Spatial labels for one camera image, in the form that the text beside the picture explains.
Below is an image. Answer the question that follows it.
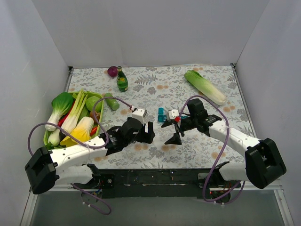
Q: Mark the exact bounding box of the teal weekly pill organizer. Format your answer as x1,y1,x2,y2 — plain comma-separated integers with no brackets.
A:
158,107,167,122

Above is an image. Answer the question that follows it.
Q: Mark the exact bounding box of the white pill bottle blue label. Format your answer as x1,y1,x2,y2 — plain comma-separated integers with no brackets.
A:
144,121,153,133

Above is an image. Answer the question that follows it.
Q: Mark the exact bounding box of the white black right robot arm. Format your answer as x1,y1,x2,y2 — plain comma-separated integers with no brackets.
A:
162,99,286,189

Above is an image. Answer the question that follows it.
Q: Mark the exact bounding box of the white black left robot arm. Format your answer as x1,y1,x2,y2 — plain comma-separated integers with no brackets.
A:
25,117,155,194

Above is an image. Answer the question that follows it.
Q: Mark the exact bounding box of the brown mushroom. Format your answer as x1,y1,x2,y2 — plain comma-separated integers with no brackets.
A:
90,112,101,124

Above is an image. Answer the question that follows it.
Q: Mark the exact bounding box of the napa cabbage on table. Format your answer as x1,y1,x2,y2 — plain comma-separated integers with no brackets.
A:
184,70,227,105

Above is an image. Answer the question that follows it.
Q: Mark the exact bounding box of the green cylindrical bottle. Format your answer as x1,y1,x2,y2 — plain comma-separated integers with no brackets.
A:
104,93,119,111

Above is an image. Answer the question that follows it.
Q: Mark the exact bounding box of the floral patterned table mat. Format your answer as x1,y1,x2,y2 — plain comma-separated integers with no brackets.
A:
45,65,264,170

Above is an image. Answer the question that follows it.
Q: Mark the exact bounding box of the yellow white cabbage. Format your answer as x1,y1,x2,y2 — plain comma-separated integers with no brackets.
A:
60,116,94,147

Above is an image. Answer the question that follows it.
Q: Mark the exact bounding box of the round green cabbage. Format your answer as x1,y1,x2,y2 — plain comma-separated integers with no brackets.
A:
85,96,102,112

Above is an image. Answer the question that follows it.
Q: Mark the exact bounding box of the green plastic tray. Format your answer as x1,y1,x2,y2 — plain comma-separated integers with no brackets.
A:
48,90,103,142

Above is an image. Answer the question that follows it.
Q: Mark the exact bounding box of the celery stalk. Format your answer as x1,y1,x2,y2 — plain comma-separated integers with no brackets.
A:
61,89,88,134

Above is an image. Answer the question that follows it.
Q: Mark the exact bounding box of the green glass bottle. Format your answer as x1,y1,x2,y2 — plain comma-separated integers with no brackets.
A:
117,66,128,92

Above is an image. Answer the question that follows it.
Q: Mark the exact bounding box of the red chili pepper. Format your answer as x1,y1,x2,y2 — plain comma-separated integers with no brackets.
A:
58,102,75,127

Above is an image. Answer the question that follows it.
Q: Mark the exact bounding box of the purple onion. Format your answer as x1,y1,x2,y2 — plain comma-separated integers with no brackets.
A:
107,66,118,78

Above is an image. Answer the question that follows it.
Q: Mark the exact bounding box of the small bok choy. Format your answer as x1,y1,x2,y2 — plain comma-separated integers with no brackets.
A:
48,129,61,146

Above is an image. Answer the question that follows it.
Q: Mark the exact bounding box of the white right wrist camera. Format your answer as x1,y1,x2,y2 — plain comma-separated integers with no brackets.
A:
166,109,181,122

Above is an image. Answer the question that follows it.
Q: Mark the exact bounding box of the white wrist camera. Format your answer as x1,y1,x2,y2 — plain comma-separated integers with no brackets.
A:
132,108,147,125
166,109,181,122

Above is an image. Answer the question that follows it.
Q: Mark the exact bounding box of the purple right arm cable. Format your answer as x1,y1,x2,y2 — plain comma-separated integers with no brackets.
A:
178,95,245,203

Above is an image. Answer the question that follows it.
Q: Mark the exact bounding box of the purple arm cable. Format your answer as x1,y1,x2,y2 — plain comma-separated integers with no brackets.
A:
28,96,135,215
178,95,245,203

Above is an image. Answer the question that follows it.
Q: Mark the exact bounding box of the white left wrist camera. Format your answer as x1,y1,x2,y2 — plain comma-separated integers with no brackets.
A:
132,108,147,125

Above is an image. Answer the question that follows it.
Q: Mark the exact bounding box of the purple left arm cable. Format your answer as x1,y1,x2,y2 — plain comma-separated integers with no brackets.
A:
28,96,135,215

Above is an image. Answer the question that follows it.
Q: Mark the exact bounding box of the black table front rail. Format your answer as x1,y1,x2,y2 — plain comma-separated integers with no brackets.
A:
75,167,210,199

